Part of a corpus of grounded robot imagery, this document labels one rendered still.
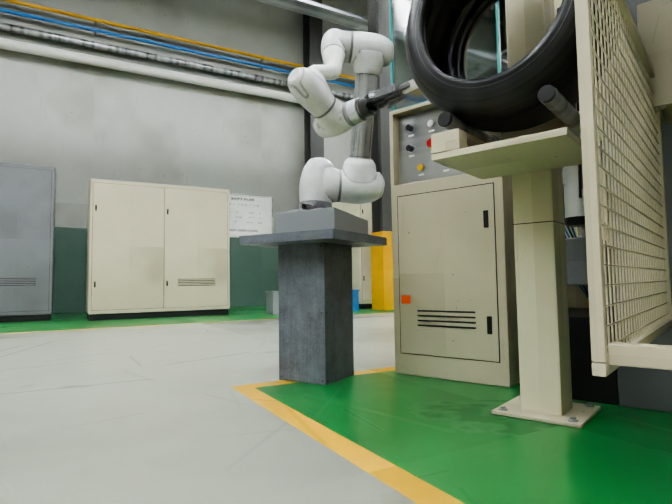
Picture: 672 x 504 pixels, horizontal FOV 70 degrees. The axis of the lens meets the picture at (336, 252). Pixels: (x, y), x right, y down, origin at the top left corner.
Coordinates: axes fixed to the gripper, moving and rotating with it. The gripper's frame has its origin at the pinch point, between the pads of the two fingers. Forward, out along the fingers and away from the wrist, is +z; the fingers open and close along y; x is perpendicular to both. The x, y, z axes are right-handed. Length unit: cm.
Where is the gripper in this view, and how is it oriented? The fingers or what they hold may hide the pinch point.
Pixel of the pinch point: (411, 85)
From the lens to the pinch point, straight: 169.7
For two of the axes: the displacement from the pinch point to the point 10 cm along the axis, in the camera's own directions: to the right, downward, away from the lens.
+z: 7.6, -1.8, -6.3
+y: 6.4, 0.3, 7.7
